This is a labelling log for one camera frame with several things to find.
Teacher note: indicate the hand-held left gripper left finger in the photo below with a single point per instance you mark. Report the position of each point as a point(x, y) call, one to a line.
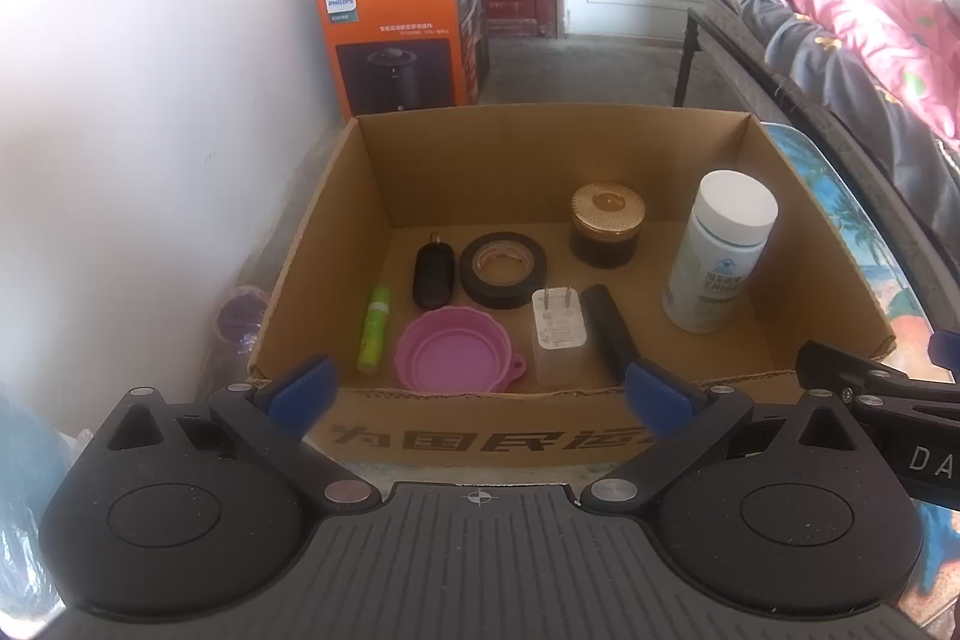
point(304, 389)

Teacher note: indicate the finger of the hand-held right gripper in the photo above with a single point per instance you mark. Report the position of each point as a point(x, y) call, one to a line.
point(832, 366)
point(949, 355)

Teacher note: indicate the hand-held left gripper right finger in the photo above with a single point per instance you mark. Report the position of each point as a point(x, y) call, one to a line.
point(660, 400)

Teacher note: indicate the black cylinder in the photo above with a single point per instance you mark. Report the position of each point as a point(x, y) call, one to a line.
point(609, 332)

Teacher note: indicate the green tube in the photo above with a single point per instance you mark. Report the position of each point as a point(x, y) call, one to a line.
point(373, 332)

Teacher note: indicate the white charger plug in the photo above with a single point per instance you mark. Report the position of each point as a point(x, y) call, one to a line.
point(559, 340)

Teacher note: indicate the white plastic bottle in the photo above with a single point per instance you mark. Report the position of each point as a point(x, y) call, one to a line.
point(712, 265)

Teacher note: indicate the pink folding bowl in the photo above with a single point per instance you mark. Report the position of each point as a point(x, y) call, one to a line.
point(450, 355)

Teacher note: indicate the gold lid jar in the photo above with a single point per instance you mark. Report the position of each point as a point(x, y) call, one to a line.
point(607, 242)

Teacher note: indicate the black tape roll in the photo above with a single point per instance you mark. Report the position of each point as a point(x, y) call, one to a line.
point(470, 274)

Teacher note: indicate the brown cardboard box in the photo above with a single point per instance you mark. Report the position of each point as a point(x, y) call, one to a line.
point(675, 160)

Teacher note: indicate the purple round container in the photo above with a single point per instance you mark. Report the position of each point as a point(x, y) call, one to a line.
point(240, 317)

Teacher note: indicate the beach print table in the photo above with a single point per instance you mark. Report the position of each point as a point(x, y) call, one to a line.
point(840, 212)

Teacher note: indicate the black key fob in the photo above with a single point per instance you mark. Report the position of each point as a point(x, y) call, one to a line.
point(433, 276)

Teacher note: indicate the grey blanket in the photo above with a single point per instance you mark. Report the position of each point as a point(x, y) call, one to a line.
point(810, 63)

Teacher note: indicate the blue printed plastic pack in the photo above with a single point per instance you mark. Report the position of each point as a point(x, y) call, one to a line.
point(22, 520)

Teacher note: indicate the pink quilt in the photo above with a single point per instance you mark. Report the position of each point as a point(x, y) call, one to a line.
point(862, 18)

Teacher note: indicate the orange printed appliance box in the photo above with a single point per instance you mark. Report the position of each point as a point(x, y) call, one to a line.
point(390, 48)

